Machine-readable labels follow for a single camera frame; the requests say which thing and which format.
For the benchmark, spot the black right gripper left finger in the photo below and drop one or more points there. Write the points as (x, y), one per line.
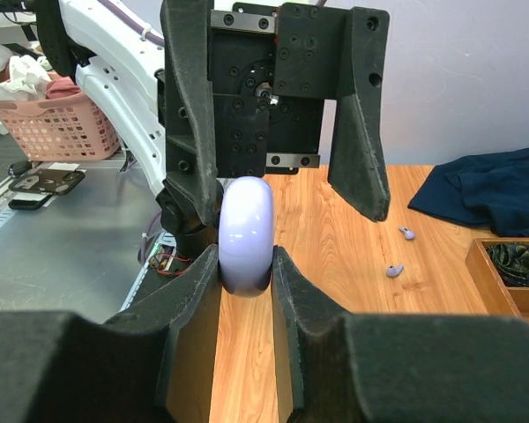
(152, 362)

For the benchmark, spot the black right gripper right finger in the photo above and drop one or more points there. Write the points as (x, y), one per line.
(332, 365)

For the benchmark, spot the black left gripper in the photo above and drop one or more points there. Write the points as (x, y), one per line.
(272, 71)

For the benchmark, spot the purple earbud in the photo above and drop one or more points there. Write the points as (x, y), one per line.
(407, 233)
(394, 271)

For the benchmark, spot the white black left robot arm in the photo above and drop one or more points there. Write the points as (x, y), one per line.
(118, 61)

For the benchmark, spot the wooden compartment tray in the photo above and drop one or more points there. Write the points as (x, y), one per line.
(497, 298)

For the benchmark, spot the black patterned phone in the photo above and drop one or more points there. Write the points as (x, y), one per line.
(47, 181)

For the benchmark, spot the pink laundry basket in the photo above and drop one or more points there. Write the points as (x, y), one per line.
(52, 120)

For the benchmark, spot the dark blue cloth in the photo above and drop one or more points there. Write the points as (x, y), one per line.
(488, 190)

